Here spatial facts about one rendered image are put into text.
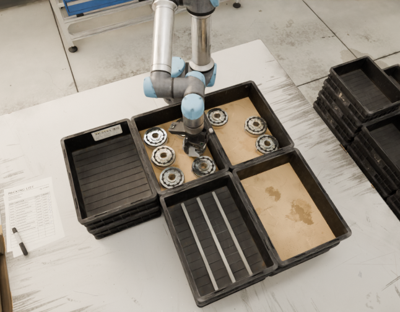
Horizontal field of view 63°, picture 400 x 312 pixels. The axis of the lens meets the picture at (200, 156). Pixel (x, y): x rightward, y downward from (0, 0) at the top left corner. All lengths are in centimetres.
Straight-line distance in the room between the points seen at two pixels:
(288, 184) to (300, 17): 244
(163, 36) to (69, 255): 95
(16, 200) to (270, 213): 111
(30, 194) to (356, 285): 144
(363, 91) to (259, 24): 145
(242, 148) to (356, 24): 251
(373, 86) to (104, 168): 176
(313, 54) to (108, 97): 202
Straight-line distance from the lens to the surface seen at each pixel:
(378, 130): 235
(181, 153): 143
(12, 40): 361
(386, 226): 165
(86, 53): 322
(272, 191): 138
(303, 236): 135
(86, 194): 142
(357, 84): 238
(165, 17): 128
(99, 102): 184
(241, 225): 131
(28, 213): 162
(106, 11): 312
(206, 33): 144
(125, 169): 143
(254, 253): 128
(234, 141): 147
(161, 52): 122
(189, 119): 111
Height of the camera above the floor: 206
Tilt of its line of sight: 60 degrees down
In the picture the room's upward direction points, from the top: 1 degrees clockwise
